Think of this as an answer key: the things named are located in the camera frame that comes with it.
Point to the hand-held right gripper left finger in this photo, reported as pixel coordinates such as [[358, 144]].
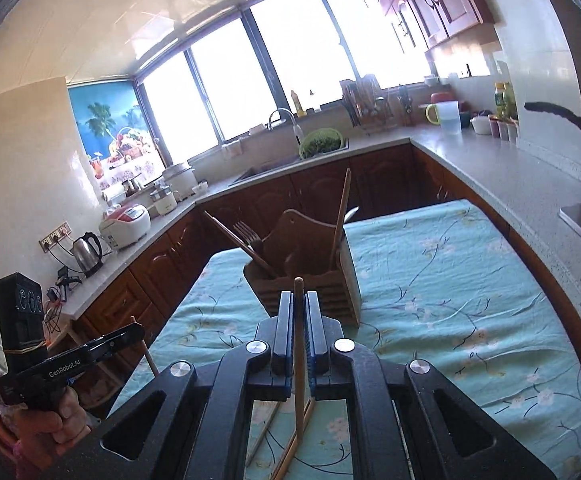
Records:
[[285, 350]]

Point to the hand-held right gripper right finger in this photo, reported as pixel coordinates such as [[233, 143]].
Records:
[[315, 350]]

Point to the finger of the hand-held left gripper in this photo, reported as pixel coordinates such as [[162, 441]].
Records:
[[120, 337]]

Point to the wooden chopstick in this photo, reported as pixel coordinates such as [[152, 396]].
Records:
[[283, 460], [343, 200], [299, 285], [230, 237], [149, 360]]

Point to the wooden utensil holder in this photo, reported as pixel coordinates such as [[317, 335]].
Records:
[[320, 290]]

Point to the metal spoon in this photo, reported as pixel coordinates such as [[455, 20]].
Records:
[[353, 214]]

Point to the person's left hand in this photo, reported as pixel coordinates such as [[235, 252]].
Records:
[[45, 430]]

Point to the steel electric kettle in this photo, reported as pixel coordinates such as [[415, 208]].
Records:
[[88, 255]]

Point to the wooden base cabinets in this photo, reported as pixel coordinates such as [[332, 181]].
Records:
[[180, 250]]

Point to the white pink rice cooker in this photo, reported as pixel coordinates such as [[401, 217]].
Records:
[[125, 225]]

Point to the floral teal tablecloth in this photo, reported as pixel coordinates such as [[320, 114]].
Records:
[[445, 300]]

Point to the small white steamer pot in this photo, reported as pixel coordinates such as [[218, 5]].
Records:
[[164, 202]]

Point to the paper towel roll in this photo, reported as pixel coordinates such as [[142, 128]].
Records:
[[113, 194]]

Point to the large white cooker pot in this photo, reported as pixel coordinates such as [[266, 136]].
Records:
[[179, 180]]

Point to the small white bowl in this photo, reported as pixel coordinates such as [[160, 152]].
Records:
[[200, 187]]

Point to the kitchen sink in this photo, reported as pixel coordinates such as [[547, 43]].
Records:
[[270, 167]]

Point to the green colander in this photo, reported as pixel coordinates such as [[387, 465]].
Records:
[[321, 142]]

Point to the curved steel faucet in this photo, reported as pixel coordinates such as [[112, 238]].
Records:
[[290, 120]]

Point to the yellow dish soap bottle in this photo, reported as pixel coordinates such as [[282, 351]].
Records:
[[298, 105]]

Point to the dish drying rack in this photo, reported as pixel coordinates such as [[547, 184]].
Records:
[[368, 105]]

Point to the knife block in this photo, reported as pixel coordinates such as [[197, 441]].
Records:
[[405, 105]]

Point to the grey kitchen countertop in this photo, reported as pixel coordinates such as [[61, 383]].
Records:
[[510, 170]]

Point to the red container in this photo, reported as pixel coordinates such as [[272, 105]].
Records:
[[439, 98]]

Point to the row of spice jars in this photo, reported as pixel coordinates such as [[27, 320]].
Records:
[[504, 131]]

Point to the kitchen window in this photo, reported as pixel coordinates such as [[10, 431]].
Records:
[[280, 60]]

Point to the cooking oil bottles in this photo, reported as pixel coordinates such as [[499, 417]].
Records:
[[505, 100]]

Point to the black wok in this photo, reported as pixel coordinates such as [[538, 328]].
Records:
[[565, 117]]

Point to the wall power outlets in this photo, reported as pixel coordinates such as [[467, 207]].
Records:
[[55, 237]]

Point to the tropical fruit wall poster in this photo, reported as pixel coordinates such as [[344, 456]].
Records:
[[113, 135]]

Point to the wooden wall cabinets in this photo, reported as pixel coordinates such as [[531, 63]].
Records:
[[420, 0]]

